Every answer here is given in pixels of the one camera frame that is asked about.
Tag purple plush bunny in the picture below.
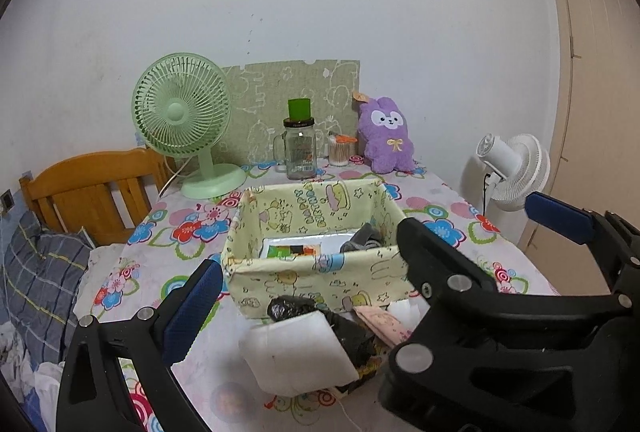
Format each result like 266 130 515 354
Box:
352 92 418 174

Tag green patterned board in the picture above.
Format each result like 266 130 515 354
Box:
220 58 362 165

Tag glass jar mug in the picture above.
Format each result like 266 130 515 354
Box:
272 116 319 180

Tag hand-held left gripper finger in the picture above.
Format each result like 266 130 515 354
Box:
55 258 225 432

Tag pink printed packet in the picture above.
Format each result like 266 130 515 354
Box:
352 305 412 347

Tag white tissue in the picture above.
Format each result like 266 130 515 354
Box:
387 299 432 333

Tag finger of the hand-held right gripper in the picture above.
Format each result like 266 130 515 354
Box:
378 216 640 432
524 190 640 308

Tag yellow cartoon fabric basket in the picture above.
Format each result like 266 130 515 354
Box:
221 179 426 320

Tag beige door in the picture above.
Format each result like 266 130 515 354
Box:
517 0 640 278

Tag white bed sheet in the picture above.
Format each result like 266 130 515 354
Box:
85 243 133 278

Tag grey sock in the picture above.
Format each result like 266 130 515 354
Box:
340 223 387 254

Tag blue plaid pillow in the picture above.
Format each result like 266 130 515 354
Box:
0 211 93 363

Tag white cloth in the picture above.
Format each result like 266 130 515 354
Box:
239 311 361 397
32 359 67 410

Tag wooden headboard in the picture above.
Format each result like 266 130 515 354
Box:
19 147 176 247

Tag black shiny plastic packet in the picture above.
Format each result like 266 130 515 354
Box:
266 295 383 369

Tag green desk fan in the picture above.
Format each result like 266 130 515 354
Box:
131 53 247 200

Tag cotton swab container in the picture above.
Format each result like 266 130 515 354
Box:
327 134 358 168

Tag white standing fan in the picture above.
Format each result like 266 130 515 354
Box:
460 133 551 218

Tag colourful flat packet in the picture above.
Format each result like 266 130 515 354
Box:
259 234 351 260

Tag white crumpled cloth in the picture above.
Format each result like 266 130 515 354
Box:
32 359 67 410

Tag white fan cable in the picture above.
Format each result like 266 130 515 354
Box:
157 157 188 200

